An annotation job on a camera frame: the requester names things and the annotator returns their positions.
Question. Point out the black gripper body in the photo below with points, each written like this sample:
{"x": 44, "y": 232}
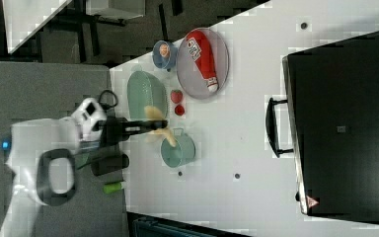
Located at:
{"x": 112, "y": 131}

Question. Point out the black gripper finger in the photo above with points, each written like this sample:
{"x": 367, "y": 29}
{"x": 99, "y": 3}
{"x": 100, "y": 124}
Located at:
{"x": 139, "y": 130}
{"x": 148, "y": 123}

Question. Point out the peeled yellow toy banana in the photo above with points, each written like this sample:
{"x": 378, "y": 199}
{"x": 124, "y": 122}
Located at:
{"x": 153, "y": 113}

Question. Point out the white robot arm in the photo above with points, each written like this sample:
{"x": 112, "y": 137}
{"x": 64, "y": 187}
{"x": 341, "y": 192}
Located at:
{"x": 36, "y": 143}

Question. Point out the teal green mug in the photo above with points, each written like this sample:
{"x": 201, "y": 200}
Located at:
{"x": 181, "y": 154}

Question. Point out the small red strawberry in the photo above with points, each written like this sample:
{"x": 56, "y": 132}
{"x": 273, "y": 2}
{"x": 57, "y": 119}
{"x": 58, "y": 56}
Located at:
{"x": 179, "y": 110}

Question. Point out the large red strawberry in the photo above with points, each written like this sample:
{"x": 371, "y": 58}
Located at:
{"x": 176, "y": 96}

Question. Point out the green oval colander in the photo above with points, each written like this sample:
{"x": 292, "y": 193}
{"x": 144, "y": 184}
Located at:
{"x": 144, "y": 89}

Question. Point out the green cylindrical object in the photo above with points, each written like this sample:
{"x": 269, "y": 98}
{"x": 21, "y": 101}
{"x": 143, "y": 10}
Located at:
{"x": 113, "y": 187}

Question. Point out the grey round plate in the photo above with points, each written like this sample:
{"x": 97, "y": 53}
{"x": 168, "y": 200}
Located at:
{"x": 188, "y": 75}

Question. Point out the blue small bowl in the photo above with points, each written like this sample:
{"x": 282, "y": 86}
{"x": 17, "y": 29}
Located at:
{"x": 161, "y": 62}

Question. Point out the orange toy fruit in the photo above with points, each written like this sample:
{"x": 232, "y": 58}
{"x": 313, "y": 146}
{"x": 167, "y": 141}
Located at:
{"x": 164, "y": 50}

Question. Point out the red ketchup bottle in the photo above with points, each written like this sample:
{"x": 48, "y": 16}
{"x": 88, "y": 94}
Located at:
{"x": 200, "y": 51}

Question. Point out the silver black toaster oven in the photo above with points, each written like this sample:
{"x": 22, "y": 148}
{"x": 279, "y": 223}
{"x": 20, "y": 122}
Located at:
{"x": 332, "y": 96}

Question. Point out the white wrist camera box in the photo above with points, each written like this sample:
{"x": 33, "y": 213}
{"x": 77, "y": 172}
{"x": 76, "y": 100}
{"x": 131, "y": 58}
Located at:
{"x": 88, "y": 116}

